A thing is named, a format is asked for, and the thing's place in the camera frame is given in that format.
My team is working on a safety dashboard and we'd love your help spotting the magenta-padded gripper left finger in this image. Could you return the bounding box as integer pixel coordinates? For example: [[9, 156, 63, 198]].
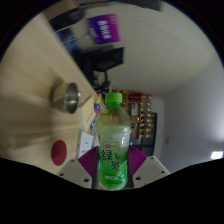
[[57, 146, 101, 190]]

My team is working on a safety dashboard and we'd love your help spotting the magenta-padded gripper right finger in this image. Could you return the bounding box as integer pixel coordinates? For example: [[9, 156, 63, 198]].
[[126, 144, 171, 190]]

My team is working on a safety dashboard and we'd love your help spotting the green tea drink bottle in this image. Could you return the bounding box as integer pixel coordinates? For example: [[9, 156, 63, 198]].
[[95, 92, 132, 192]]

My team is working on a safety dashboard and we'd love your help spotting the white paper sheet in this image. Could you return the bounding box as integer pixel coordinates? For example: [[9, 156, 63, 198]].
[[76, 129, 98, 158]]

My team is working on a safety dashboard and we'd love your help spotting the flat round red coaster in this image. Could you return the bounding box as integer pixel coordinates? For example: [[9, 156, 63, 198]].
[[50, 139, 68, 167]]

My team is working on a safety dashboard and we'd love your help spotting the wooden shelf unit with trophies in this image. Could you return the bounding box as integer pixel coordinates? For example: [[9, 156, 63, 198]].
[[111, 89, 158, 140]]

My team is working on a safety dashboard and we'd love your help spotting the cream notebook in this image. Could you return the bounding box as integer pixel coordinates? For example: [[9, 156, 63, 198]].
[[77, 95, 98, 133]]

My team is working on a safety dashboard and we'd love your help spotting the small metal cup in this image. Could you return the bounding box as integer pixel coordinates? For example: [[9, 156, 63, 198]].
[[51, 82, 83, 115]]

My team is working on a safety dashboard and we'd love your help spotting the ceiling tube light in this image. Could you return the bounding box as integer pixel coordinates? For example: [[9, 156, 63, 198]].
[[210, 150, 224, 160]]

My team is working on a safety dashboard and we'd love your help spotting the black office chair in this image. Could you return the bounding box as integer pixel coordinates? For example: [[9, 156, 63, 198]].
[[74, 46, 125, 73]]

